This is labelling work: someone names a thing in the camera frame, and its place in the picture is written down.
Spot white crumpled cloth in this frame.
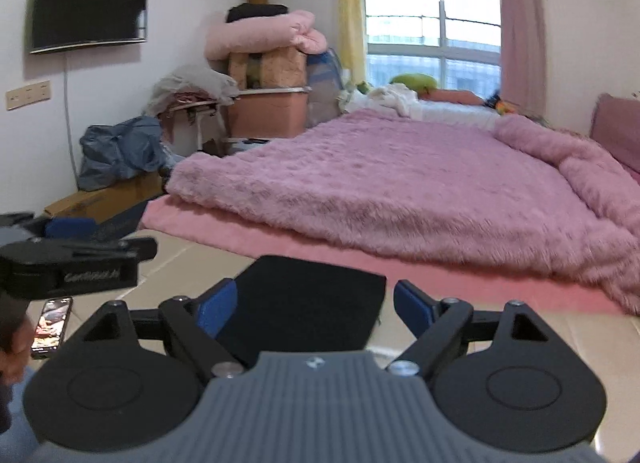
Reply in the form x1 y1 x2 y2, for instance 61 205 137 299
345 84 426 118

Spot person's blue jeans leg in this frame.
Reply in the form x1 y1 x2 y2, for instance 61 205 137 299
0 375 43 461

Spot black wall television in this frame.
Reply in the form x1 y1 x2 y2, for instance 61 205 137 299
29 0 149 54

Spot blue striped bag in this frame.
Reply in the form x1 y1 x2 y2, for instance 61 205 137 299
306 48 346 128

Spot brown patterned storage bag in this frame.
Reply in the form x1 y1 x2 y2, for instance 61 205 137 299
227 45 308 91

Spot brown cardboard box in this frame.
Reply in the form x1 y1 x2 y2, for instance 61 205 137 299
42 170 168 244

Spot blue plastic bag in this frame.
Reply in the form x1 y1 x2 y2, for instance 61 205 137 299
77 116 176 192

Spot pink folded quilt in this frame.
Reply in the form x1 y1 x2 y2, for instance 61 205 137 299
205 10 328 61

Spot pink curtain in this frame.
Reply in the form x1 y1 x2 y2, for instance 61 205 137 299
490 0 550 116

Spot grey clothes heap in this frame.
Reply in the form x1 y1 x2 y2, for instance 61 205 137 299
150 64 242 111

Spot black pants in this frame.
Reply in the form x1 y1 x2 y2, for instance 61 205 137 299
231 255 388 369

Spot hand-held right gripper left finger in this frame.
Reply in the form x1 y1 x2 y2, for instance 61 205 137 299
84 278 249 380

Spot black folded cloth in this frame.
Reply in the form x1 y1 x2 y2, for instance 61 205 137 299
226 3 290 24

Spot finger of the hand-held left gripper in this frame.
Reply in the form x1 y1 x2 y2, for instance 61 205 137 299
44 217 101 241

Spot person's left hand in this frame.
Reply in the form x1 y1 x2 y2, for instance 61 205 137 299
0 320 32 386

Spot pink fluffy blanket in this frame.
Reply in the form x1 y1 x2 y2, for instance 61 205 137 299
165 108 640 316

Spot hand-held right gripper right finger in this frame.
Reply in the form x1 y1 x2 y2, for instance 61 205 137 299
386 280 552 380

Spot mauve headboard cushion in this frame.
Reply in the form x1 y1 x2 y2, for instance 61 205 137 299
589 93 640 174

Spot grey wall cable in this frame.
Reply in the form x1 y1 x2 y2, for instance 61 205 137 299
62 53 82 184

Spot yellow curtain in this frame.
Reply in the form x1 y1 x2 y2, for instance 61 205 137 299
336 0 370 86

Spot cream quilted mattress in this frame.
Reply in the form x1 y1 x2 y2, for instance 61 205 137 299
65 228 640 444

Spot window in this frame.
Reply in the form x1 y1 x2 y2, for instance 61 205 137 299
363 0 503 100

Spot pink bed sheet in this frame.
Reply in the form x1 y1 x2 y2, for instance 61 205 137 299
140 195 631 318

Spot black smartphone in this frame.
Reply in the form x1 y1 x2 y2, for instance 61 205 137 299
31 296 74 360

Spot green pillow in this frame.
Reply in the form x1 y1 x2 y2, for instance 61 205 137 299
389 73 437 92

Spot beige wall socket panel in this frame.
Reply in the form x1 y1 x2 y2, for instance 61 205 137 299
5 80 52 112

